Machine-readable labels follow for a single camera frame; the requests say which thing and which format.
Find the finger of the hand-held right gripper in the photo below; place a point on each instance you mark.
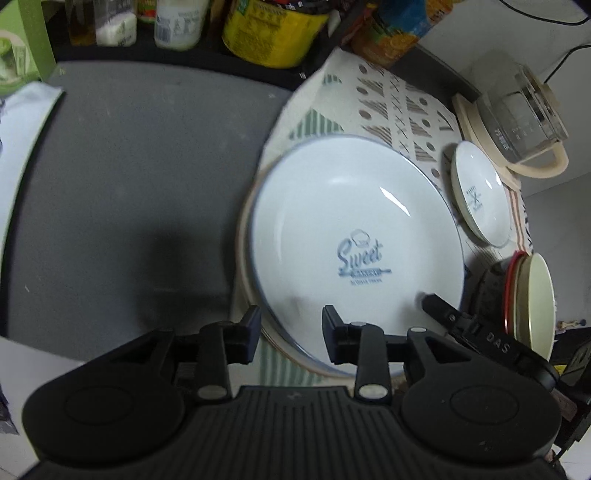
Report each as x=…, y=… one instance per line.
x=450, y=316

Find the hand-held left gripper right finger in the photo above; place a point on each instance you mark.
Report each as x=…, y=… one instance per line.
x=330, y=334

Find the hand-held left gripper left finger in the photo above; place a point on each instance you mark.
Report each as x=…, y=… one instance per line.
x=251, y=332

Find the large white flower-print plate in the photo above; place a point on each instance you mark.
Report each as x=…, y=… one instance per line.
x=249, y=286

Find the red and black bowl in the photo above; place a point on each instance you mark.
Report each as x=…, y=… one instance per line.
x=496, y=295

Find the white plate with blue lettering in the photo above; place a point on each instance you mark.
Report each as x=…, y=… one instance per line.
x=323, y=207

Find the small white cross-print plate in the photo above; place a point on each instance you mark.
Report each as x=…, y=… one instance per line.
x=480, y=194

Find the patterned tasselled cloth mat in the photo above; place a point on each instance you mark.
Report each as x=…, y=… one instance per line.
x=392, y=110

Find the black metal shelf rack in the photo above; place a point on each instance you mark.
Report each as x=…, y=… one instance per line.
x=184, y=57

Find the orange juice bottle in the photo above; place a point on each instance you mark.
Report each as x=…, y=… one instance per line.
x=397, y=32

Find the chocolate cake snack bag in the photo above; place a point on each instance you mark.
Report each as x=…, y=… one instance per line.
x=23, y=138

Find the white plastic jar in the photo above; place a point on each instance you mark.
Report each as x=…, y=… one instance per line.
x=180, y=25

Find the small glass jar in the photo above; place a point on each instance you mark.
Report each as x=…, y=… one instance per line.
x=115, y=23

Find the clear yellow oil bottle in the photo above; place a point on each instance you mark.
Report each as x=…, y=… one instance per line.
x=81, y=23

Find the green drink carton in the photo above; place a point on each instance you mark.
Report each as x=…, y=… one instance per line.
x=23, y=46

